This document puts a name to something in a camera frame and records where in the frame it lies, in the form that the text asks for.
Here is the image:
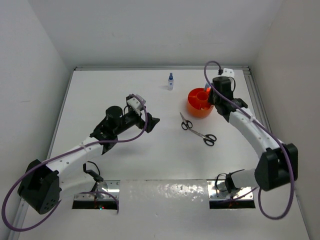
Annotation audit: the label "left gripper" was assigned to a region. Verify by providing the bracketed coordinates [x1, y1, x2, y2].
[113, 105, 159, 135]

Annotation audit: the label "pastel blue highlighter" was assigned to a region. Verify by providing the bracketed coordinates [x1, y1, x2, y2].
[204, 83, 211, 92]

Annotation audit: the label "small black scissors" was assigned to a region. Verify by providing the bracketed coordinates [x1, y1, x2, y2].
[180, 112, 193, 131]

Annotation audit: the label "large black scissors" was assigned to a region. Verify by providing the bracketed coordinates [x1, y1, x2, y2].
[188, 128, 217, 147]

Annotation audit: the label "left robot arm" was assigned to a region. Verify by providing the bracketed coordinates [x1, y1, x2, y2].
[17, 106, 160, 215]

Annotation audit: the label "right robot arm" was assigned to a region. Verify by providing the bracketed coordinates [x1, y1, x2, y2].
[208, 76, 298, 193]

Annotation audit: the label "orange round organizer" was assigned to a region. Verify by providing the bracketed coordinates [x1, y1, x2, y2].
[186, 88, 214, 119]

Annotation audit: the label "small spray bottle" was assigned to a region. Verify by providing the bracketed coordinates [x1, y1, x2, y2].
[167, 73, 174, 91]

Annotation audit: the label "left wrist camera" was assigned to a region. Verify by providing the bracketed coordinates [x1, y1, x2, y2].
[126, 94, 146, 114]

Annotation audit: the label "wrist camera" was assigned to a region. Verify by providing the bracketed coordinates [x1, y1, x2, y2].
[218, 68, 235, 78]
[126, 94, 146, 114]

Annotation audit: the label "aluminium frame rail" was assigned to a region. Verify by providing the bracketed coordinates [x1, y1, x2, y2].
[242, 66, 272, 132]

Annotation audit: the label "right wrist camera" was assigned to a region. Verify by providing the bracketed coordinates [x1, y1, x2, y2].
[218, 68, 235, 78]

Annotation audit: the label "left base plate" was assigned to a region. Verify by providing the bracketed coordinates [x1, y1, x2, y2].
[73, 180, 120, 202]

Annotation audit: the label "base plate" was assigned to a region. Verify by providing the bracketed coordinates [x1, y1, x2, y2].
[73, 180, 120, 202]
[207, 178, 254, 202]

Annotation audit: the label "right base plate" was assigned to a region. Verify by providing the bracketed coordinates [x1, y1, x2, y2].
[207, 178, 254, 202]

